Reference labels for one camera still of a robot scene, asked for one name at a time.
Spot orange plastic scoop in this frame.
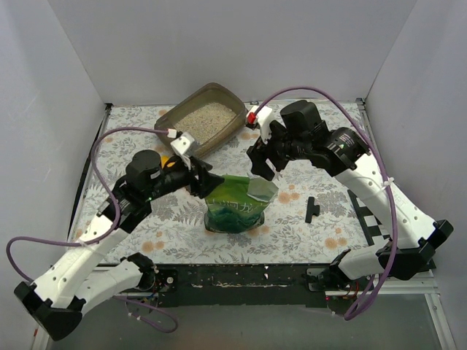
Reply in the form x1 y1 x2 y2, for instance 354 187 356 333
161 155 174 168

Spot green litter bag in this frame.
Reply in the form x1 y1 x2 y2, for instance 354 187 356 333
204 175 278 234

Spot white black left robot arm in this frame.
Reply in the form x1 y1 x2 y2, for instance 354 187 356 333
14 149 224 341

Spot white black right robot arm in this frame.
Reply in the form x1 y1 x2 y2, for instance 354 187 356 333
247 100 453 290

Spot brown plastic litter box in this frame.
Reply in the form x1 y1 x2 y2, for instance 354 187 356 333
154 82 247 158

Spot small black plastic clip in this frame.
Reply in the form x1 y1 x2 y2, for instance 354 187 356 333
305 196 320 224

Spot floral patterned table mat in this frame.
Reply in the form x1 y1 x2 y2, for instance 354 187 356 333
70 106 368 264

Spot black white checkerboard plate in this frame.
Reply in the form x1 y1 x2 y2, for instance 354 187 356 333
347 190 390 246

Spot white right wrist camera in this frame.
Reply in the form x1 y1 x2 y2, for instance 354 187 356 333
246 106 274 144

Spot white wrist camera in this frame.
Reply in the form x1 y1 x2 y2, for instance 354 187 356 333
246 106 274 144
170 132 198 157

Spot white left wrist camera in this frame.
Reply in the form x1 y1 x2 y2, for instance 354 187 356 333
170 132 198 157

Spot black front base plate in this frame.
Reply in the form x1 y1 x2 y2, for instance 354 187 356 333
145 262 366 308

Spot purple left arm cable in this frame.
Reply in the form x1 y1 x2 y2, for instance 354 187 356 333
5 126 180 333

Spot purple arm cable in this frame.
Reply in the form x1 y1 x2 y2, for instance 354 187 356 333
251 85 398 322
5 126 180 333

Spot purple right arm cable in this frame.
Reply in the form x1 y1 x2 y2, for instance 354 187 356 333
251 85 398 322

